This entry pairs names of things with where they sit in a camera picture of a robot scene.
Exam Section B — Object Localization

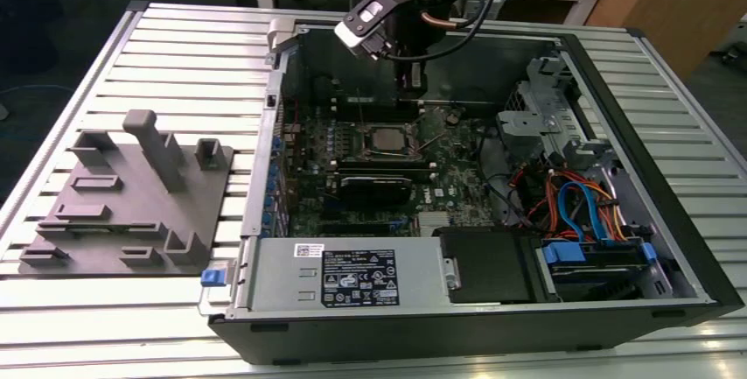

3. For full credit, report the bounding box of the silver CPU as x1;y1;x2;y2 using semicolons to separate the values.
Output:
371;128;406;151

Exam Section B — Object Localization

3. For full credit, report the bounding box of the metal locking lever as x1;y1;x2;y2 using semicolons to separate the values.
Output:
418;130;450;153

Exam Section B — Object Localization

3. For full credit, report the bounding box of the CPU socket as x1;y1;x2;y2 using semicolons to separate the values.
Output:
362;123;426;162

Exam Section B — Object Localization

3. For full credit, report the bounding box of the labelled black RAM stick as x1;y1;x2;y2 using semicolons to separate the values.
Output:
341;95;422;107

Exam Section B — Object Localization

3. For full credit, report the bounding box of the grey metal drive cage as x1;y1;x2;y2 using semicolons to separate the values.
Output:
495;57;621;170

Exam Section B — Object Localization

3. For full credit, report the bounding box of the grey case latch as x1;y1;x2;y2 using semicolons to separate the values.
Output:
266;18;301;54

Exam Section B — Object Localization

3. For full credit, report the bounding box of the green motherboard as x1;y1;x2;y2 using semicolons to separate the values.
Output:
279;102;510;238

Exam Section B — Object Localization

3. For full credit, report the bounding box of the black graphics card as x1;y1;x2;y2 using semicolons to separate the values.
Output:
338;174;415;207

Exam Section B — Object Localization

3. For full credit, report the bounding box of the black plastic shroud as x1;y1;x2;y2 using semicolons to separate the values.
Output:
433;226;550;305

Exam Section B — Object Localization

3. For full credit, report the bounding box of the wooden cabinet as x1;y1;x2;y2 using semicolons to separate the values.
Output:
589;0;747;78

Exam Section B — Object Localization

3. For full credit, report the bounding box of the silver power supply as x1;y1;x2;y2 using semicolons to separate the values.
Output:
230;236;457;314

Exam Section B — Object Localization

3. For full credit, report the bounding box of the grey parts rack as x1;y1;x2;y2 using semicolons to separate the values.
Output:
17;109;239;276

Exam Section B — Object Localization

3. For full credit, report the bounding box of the hard disk in blue carrier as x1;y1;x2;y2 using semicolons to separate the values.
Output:
539;241;660;304

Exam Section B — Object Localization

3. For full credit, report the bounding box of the black open PC case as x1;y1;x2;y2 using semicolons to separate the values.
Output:
198;19;747;367

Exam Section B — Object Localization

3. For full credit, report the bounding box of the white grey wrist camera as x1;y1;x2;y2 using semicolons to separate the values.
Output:
334;0;410;61

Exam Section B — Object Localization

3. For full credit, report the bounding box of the black wire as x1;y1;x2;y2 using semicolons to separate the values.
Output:
478;124;542;228

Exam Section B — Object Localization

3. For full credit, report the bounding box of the blue wire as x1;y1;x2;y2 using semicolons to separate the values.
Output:
557;181;621;247

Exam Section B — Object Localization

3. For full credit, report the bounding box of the red orange wire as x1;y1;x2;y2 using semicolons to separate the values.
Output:
527;168;566;238

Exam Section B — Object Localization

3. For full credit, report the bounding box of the orange yellow wire bundle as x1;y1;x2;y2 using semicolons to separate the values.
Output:
583;181;632;242

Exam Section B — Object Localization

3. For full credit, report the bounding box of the blue floor cable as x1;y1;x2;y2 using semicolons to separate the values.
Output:
0;83;73;96

